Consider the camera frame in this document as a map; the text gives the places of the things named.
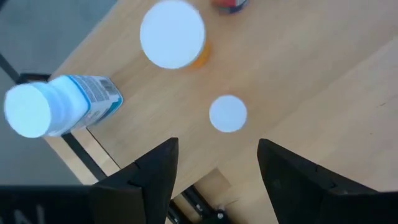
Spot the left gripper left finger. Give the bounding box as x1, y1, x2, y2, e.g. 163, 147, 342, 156
91, 138, 180, 224

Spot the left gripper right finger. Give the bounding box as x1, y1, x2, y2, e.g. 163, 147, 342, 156
257, 139, 336, 224

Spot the clear plastic bottle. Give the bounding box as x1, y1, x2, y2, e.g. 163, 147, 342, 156
208, 95, 248, 134

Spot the white bottle teal striped label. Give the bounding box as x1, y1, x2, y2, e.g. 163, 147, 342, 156
3, 74, 124, 139

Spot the orange bottle white cap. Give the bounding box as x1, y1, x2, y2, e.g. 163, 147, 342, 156
139, 0, 213, 70

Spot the pink bottle white cap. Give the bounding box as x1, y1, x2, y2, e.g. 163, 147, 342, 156
211, 0, 249, 15

